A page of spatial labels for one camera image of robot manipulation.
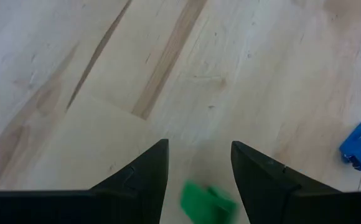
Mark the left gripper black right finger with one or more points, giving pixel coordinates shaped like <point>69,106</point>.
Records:
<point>267,193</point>

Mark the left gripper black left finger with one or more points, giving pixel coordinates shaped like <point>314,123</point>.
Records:
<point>137,193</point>

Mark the green stapler remover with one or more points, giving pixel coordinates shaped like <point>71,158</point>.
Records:
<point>199,202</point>

